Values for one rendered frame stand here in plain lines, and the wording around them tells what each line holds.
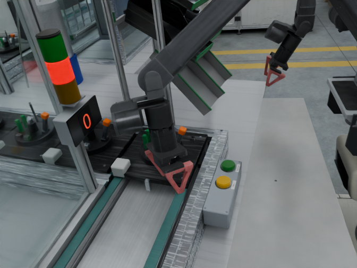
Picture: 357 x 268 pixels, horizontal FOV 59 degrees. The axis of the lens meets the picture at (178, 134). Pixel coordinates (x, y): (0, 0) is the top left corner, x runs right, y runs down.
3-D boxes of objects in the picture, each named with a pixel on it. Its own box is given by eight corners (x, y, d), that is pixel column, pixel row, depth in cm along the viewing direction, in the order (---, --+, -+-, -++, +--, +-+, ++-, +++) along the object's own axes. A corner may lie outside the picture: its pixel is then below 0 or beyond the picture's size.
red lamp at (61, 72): (79, 75, 71) (73, 54, 68) (66, 85, 67) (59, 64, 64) (60, 74, 72) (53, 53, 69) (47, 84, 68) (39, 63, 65)
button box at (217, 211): (241, 175, 98) (241, 160, 94) (228, 229, 82) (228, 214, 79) (219, 172, 100) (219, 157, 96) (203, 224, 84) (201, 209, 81)
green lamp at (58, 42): (73, 53, 68) (66, 31, 65) (59, 63, 64) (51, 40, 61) (53, 53, 69) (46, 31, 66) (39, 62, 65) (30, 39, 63)
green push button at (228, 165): (236, 165, 94) (236, 160, 93) (234, 174, 91) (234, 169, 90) (222, 163, 95) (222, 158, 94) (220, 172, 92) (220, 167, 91)
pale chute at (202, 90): (218, 98, 121) (225, 92, 117) (203, 116, 112) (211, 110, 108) (167, 43, 118) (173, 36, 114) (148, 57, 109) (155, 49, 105)
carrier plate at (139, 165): (207, 139, 107) (207, 133, 105) (187, 189, 88) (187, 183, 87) (143, 131, 114) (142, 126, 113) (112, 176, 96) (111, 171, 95)
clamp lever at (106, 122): (108, 136, 105) (111, 119, 100) (105, 140, 104) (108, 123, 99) (99, 132, 105) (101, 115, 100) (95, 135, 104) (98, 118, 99)
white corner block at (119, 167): (132, 168, 98) (129, 158, 95) (126, 178, 94) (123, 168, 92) (119, 166, 99) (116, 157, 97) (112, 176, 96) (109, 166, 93)
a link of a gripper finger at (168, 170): (170, 203, 68) (163, 165, 64) (159, 188, 74) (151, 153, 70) (198, 192, 70) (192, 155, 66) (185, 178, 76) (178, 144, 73)
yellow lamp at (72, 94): (85, 94, 73) (79, 75, 71) (73, 105, 70) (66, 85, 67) (67, 93, 75) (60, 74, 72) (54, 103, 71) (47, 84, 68)
